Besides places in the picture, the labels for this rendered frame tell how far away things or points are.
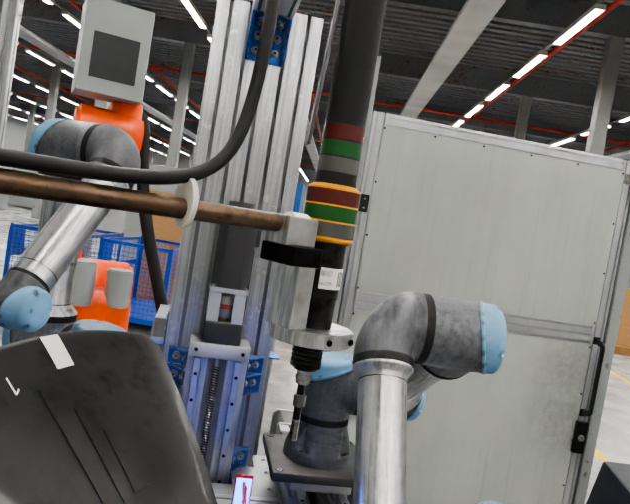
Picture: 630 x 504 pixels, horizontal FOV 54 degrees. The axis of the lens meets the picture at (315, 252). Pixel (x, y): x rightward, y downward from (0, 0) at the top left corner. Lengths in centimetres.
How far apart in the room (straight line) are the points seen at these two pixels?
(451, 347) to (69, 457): 64
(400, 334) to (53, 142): 80
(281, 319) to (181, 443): 15
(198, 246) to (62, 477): 101
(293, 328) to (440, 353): 55
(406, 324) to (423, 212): 146
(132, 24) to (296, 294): 419
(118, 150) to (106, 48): 327
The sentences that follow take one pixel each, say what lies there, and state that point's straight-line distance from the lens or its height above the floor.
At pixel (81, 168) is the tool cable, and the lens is 38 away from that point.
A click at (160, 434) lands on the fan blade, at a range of 55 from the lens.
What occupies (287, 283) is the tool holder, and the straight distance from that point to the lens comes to 48.
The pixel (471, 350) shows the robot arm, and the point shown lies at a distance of 101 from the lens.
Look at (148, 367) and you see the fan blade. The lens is 60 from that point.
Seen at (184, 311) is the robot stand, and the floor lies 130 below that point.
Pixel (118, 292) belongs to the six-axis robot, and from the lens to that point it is 445.
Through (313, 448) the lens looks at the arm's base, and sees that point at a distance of 138.
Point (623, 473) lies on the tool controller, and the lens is 113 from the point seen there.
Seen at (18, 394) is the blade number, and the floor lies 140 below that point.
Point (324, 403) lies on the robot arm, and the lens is 136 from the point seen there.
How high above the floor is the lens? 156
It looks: 3 degrees down
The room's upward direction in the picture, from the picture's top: 9 degrees clockwise
